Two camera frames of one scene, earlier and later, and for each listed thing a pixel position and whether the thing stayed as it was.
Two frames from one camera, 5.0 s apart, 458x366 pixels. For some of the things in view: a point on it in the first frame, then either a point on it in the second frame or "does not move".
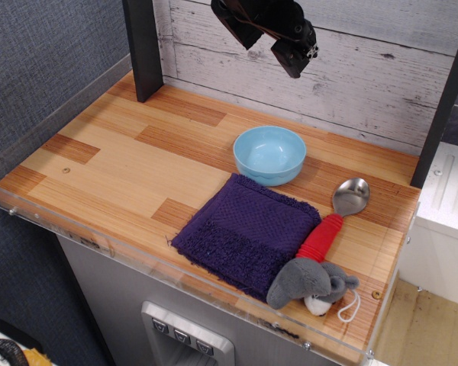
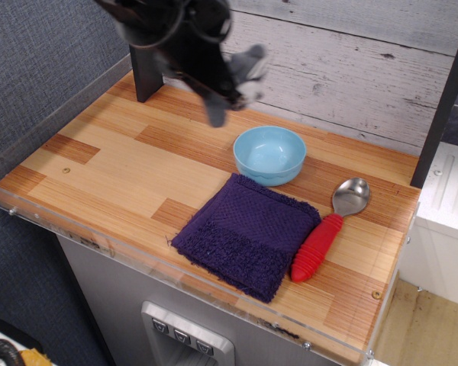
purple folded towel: [248, 234] does not move
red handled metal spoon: [349, 194] does not move
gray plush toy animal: [320, 284] → [246, 67]
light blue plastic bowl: [268, 155] does not move
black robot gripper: [285, 18] → [195, 30]
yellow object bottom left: [34, 357] does not move
